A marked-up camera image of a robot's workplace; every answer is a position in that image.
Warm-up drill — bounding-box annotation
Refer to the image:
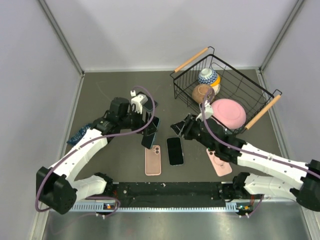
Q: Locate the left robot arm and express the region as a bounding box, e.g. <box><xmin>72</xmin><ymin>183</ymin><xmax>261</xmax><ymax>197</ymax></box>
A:
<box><xmin>35</xmin><ymin>93</ymin><xmax>156</xmax><ymax>215</ymax></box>

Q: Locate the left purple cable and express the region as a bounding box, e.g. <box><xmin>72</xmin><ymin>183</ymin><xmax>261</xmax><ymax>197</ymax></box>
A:
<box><xmin>34</xmin><ymin>86</ymin><xmax>157</xmax><ymax>218</ymax></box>

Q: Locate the pink plate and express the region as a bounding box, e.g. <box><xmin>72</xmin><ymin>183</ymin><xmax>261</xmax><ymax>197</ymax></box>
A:
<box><xmin>211</xmin><ymin>98</ymin><xmax>246</xmax><ymax>130</ymax></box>

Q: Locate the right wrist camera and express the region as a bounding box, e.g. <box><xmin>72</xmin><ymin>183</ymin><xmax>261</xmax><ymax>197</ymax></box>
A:
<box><xmin>196</xmin><ymin>101</ymin><xmax>214</xmax><ymax>122</ymax></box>

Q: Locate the clear phone case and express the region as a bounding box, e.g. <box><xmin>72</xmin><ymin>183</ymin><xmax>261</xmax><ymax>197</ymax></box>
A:
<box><xmin>166</xmin><ymin>136</ymin><xmax>185</xmax><ymax>166</ymax></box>

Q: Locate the brown ceramic bowl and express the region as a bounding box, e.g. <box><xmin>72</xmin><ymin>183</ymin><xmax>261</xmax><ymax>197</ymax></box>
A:
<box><xmin>191</xmin><ymin>84</ymin><xmax>215</xmax><ymax>104</ymax></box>

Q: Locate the yellow white cup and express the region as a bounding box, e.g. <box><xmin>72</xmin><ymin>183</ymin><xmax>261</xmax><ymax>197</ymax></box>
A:
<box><xmin>211</xmin><ymin>74</ymin><xmax>221</xmax><ymax>95</ymax></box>

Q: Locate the pink case near right arm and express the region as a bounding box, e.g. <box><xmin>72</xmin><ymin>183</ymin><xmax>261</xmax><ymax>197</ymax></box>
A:
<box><xmin>206</xmin><ymin>148</ymin><xmax>233</xmax><ymax>177</ymax></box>

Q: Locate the dark patterned bowl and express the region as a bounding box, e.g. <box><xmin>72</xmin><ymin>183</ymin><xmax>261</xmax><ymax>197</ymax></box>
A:
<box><xmin>217</xmin><ymin>122</ymin><xmax>233</xmax><ymax>135</ymax></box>

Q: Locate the blue patterned bowl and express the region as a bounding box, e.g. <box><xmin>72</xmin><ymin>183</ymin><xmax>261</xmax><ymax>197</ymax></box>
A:
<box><xmin>198</xmin><ymin>68</ymin><xmax>220</xmax><ymax>86</ymax></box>

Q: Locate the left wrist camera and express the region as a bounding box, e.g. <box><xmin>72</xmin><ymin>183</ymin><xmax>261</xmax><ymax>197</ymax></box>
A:
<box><xmin>130</xmin><ymin>90</ymin><xmax>148</xmax><ymax>115</ymax></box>

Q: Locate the pink phone case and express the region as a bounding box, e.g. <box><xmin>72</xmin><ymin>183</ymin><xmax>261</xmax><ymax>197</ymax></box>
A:
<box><xmin>145</xmin><ymin>145</ymin><xmax>162</xmax><ymax>176</ymax></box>

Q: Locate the teal-edged black smartphone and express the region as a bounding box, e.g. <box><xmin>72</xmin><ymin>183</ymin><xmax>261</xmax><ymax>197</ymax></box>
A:
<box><xmin>143</xmin><ymin>95</ymin><xmax>158</xmax><ymax>112</ymax></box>

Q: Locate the purple cable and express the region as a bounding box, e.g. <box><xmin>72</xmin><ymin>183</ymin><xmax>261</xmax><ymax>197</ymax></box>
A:
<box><xmin>34</xmin><ymin>86</ymin><xmax>157</xmax><ymax>218</ymax></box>
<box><xmin>201</xmin><ymin>88</ymin><xmax>320</xmax><ymax>218</ymax></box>

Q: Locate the black wire basket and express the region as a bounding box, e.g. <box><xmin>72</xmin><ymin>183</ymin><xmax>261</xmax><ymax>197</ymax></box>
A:
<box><xmin>170</xmin><ymin>46</ymin><xmax>282</xmax><ymax>135</ymax></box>

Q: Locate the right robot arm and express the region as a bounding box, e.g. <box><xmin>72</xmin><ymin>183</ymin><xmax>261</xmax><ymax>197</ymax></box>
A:
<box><xmin>170</xmin><ymin>114</ymin><xmax>320</xmax><ymax>212</ymax></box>

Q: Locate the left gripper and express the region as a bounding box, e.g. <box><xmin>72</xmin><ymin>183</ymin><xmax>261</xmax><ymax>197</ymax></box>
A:
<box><xmin>118</xmin><ymin>105</ymin><xmax>158</xmax><ymax>136</ymax></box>

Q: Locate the blue cloth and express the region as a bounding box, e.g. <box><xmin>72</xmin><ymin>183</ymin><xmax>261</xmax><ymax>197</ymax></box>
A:
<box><xmin>66</xmin><ymin>123</ymin><xmax>91</xmax><ymax>146</ymax></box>

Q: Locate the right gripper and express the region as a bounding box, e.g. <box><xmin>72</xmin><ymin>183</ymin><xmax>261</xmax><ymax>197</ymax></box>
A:
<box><xmin>170</xmin><ymin>113</ymin><xmax>216</xmax><ymax>152</ymax></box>

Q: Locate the grey slotted cable duct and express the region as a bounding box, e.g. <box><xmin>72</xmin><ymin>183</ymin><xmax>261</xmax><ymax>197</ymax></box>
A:
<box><xmin>69</xmin><ymin>201</ymin><xmax>239</xmax><ymax>213</ymax></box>

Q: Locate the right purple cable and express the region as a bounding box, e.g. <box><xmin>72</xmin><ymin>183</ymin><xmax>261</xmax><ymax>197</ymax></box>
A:
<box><xmin>201</xmin><ymin>88</ymin><xmax>320</xmax><ymax>218</ymax></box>

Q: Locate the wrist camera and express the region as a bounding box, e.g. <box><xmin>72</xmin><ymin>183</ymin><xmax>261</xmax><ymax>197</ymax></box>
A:
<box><xmin>196</xmin><ymin>101</ymin><xmax>214</xmax><ymax>122</ymax></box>
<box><xmin>130</xmin><ymin>90</ymin><xmax>148</xmax><ymax>115</ymax></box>

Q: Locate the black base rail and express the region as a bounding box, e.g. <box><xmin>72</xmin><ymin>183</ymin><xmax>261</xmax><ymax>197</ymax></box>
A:
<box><xmin>84</xmin><ymin>181</ymin><xmax>253</xmax><ymax>203</ymax></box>

